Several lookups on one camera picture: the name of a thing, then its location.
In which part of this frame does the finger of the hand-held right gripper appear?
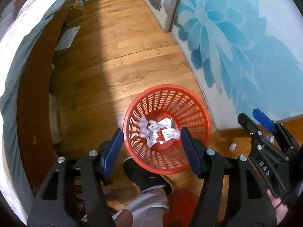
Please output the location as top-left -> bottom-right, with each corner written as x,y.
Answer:
237,113 -> 288,163
252,109 -> 303,155

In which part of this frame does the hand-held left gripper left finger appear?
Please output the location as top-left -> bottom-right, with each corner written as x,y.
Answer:
27,128 -> 124,227

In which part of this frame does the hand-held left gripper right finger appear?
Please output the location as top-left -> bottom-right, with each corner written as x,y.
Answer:
180,126 -> 277,227

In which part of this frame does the red plastic mesh basket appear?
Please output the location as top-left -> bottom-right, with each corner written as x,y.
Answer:
123,84 -> 211,175

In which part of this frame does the person's right hand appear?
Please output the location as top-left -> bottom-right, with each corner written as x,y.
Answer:
266,189 -> 290,225

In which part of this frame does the white printed wrapper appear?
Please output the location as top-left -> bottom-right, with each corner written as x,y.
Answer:
159,119 -> 182,145

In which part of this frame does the person's black shoe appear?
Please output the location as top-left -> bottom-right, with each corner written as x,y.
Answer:
123,157 -> 174,197

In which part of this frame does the crumpled white tissue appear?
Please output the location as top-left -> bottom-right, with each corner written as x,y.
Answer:
139,116 -> 161,148

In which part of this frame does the person's leg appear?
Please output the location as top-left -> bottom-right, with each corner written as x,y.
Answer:
111,186 -> 169,227

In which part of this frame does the blue flower wardrobe door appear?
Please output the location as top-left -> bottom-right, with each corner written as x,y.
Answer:
170,0 -> 303,133

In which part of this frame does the blue bed sheet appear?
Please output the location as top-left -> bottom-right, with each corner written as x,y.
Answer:
0,0 -> 78,218

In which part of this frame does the white paper sheet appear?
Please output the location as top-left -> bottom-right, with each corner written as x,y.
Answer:
55,26 -> 81,51

